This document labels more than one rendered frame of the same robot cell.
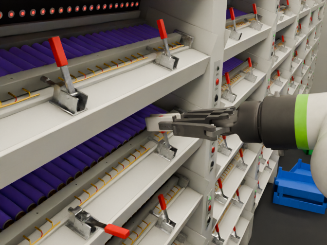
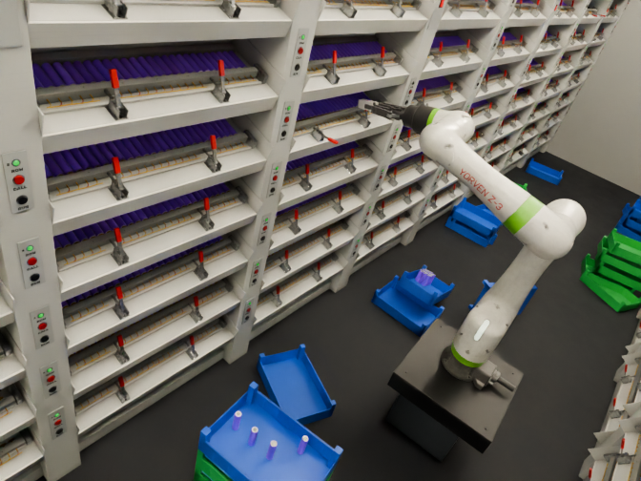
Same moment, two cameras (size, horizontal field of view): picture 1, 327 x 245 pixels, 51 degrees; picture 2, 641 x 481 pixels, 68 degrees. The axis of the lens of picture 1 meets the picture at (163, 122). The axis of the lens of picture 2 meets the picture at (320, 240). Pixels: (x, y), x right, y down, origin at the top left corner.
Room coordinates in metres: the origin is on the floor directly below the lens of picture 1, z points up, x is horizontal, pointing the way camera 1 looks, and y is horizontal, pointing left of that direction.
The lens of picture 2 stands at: (-1.04, -0.06, 1.57)
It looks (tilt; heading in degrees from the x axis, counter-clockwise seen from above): 35 degrees down; 3
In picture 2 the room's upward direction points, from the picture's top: 16 degrees clockwise
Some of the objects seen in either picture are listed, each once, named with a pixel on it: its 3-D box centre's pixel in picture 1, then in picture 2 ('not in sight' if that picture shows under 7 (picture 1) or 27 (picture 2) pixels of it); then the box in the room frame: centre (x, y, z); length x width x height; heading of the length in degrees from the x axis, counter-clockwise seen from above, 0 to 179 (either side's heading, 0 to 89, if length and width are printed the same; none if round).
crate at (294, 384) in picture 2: not in sight; (295, 384); (0.15, -0.06, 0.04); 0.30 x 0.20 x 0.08; 39
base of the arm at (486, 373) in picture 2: not in sight; (478, 367); (0.20, -0.65, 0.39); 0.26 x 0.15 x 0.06; 65
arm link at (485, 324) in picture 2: not in sight; (480, 333); (0.23, -0.61, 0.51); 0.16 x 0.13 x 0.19; 155
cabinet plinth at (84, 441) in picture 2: not in sight; (278, 301); (0.58, 0.14, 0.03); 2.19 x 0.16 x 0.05; 152
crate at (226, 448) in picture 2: not in sight; (271, 449); (-0.37, -0.05, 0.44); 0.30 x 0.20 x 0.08; 69
